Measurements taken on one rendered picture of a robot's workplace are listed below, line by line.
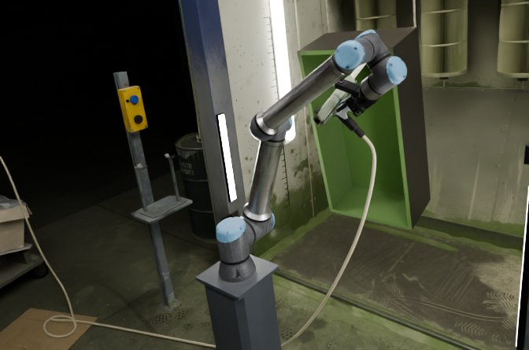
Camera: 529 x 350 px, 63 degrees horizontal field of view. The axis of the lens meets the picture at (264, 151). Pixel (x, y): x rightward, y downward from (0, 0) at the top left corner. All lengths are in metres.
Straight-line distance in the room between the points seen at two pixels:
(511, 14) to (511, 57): 0.28
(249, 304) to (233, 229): 0.38
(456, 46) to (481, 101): 0.55
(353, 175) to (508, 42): 1.39
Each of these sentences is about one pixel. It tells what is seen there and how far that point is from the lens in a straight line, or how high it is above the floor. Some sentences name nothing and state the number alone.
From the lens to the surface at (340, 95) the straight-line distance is 1.85.
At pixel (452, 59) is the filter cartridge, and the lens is 3.57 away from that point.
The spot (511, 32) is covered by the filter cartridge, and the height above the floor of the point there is 1.56.
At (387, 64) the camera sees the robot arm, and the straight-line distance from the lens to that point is 1.59.
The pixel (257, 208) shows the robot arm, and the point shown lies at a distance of 2.16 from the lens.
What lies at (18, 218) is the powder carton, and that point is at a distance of 3.84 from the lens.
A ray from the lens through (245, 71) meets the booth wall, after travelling 3.04.
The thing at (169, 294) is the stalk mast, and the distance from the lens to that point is 3.21.
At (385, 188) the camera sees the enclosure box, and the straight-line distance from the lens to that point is 3.28.
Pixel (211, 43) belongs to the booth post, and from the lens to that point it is 2.83.
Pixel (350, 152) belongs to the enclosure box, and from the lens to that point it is 3.23.
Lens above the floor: 1.88
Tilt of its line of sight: 18 degrees down
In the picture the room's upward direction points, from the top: 7 degrees counter-clockwise
